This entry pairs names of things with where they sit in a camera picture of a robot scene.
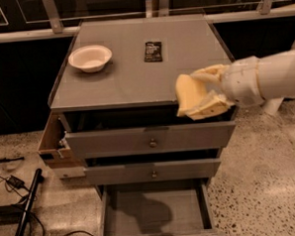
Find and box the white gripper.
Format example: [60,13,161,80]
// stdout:
[186,57,263,121]

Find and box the yellow sponge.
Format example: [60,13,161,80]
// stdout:
[174,74,207,117]

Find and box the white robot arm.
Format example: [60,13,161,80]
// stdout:
[184,50,295,120]

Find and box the top grey drawer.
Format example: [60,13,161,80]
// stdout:
[64,104,238,159]

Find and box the grey drawer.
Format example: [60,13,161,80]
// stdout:
[84,149,220,185]
[100,178,225,236]
[64,104,238,159]

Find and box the middle grey drawer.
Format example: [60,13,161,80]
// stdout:
[84,149,220,185]

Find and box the top drawer knob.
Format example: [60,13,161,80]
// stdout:
[148,139,156,148]

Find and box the drawer knob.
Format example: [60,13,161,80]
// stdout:
[148,139,156,148]
[151,171,157,178]

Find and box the grey drawer cabinet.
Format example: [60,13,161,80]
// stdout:
[43,11,258,202]

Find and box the middle drawer knob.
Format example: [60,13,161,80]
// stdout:
[151,171,157,178]

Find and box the bottom grey drawer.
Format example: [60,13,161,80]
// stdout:
[100,178,225,236]

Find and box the white paper bowl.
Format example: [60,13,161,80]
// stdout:
[68,45,113,73]

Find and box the metal window railing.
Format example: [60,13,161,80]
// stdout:
[0,0,295,40]

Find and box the black power adapter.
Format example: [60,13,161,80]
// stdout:
[6,176,25,189]

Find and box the black tool on floor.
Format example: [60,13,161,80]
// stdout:
[0,157,25,164]

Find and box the black pole on floor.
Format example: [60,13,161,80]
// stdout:
[15,169,44,236]

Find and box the black cable on floor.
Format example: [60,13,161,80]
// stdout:
[0,164,100,236]

